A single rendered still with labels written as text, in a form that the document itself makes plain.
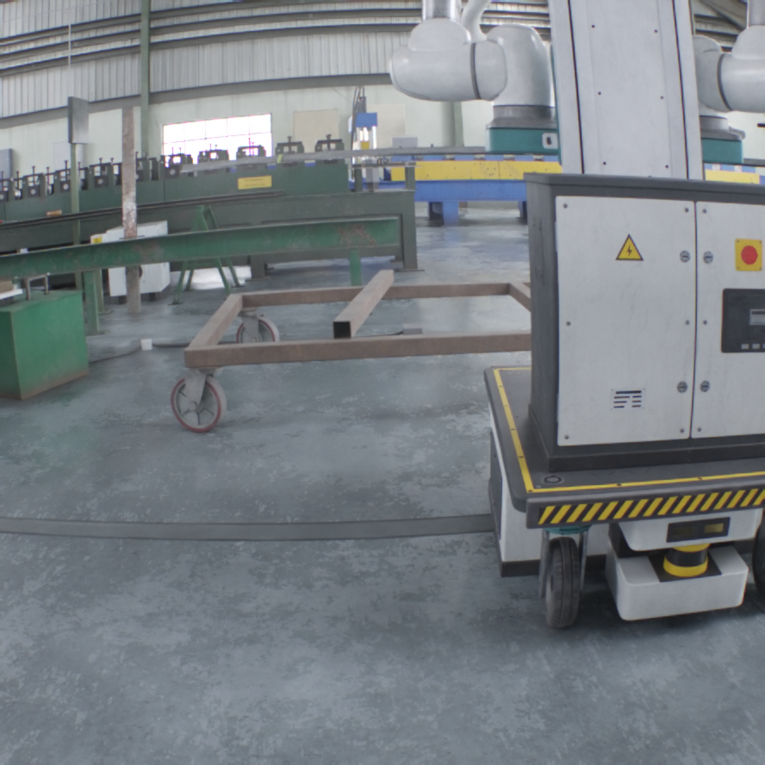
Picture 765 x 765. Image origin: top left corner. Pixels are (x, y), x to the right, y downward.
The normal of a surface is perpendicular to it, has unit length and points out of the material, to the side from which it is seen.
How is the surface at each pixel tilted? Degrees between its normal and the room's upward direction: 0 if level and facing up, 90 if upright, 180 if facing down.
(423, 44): 68
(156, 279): 90
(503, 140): 90
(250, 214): 90
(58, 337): 90
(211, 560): 0
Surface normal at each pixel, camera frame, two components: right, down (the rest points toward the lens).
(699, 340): -0.07, 0.25
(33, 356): 0.91, 0.06
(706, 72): -0.73, 0.10
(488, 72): -0.33, 0.32
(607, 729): -0.04, -0.97
